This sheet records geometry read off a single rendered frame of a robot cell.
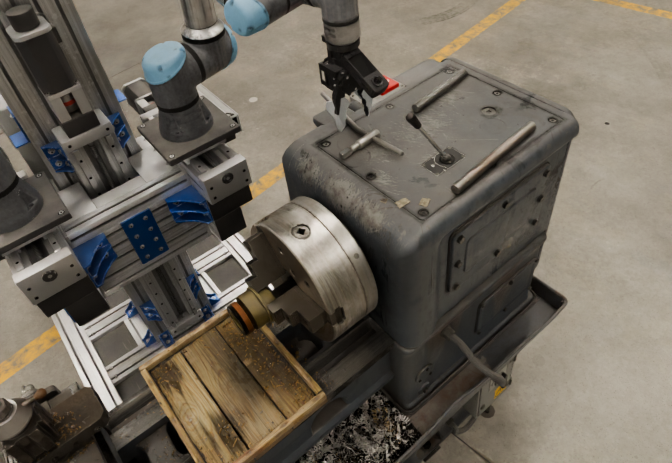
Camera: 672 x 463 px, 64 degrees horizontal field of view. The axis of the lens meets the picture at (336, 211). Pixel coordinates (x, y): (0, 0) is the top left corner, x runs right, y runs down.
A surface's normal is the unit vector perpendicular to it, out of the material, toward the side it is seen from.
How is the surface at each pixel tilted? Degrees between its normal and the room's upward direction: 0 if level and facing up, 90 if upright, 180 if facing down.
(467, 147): 0
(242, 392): 0
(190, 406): 0
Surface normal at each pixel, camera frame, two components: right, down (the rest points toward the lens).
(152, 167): -0.10, -0.70
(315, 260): 0.26, -0.31
